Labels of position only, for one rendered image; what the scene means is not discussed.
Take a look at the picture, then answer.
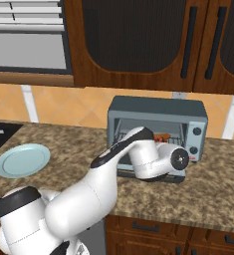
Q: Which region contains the red kebab skewer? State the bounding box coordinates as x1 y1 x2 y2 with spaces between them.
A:
153 132 172 143

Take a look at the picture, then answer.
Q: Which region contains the light blue plate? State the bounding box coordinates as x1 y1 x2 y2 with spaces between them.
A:
0 142 52 179

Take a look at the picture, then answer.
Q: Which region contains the grey appliance front panel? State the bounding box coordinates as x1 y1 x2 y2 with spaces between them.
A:
78 221 108 255

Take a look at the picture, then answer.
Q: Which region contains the black cupboard door handle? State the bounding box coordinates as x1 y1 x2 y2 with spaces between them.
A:
204 6 228 81
179 6 199 80

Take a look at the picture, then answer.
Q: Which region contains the grey range hood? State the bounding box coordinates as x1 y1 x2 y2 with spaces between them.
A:
0 0 74 76

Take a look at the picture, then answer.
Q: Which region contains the wooden drawer front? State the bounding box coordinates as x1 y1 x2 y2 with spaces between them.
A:
105 214 193 255
187 226 234 255

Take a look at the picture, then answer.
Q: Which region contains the grey toaster oven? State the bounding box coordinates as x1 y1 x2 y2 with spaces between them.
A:
107 95 209 184

